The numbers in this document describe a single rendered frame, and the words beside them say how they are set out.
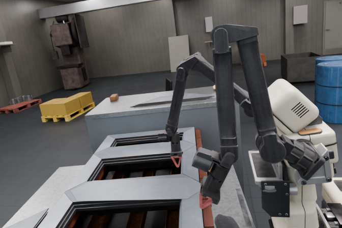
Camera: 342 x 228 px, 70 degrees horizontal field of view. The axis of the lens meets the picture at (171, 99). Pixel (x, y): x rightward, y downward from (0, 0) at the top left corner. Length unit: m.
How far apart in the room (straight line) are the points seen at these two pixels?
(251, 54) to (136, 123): 1.52
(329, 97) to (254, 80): 3.67
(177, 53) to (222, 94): 10.61
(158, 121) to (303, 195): 1.28
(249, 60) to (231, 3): 10.96
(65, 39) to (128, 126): 8.69
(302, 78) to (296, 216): 5.86
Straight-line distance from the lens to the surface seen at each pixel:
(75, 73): 10.57
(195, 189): 1.30
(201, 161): 0.85
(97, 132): 2.24
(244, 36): 0.73
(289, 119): 0.96
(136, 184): 1.41
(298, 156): 0.86
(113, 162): 1.77
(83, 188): 1.52
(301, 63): 6.80
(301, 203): 1.18
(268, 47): 11.86
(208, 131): 2.10
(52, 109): 6.39
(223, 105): 0.78
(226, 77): 0.75
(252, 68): 0.76
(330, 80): 4.34
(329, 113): 4.48
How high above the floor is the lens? 1.61
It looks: 15 degrees down
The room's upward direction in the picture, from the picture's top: 7 degrees counter-clockwise
